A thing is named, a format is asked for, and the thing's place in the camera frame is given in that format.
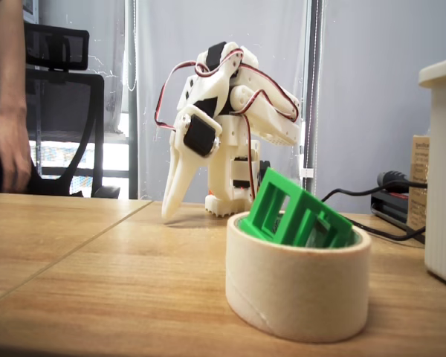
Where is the green hexagonal printed component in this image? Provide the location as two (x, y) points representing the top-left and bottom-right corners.
(239, 167), (356, 249)

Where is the person's hand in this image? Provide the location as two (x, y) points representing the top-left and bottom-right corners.
(0, 106), (33, 194)

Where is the black mesh office chair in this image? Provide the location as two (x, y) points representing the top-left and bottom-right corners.
(24, 21), (122, 199)

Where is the black power cable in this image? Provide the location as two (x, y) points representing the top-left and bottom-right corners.
(351, 217), (428, 242)
(321, 170), (428, 204)

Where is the black power supply box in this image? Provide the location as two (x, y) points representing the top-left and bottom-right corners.
(370, 189), (412, 228)

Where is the brown cardboard box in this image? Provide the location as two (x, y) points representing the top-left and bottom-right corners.
(407, 134), (431, 234)

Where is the grey metal window post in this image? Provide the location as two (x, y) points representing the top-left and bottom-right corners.
(303, 0), (323, 198)
(126, 0), (140, 201)

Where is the beige masking tape roll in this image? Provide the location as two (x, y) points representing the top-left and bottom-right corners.
(224, 211), (372, 344)

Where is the red white servo cable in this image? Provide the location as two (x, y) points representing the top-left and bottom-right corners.
(154, 60), (209, 132)
(232, 46), (302, 202)

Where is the grey metal shelf rack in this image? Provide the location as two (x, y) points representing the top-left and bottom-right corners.
(22, 0), (42, 25)

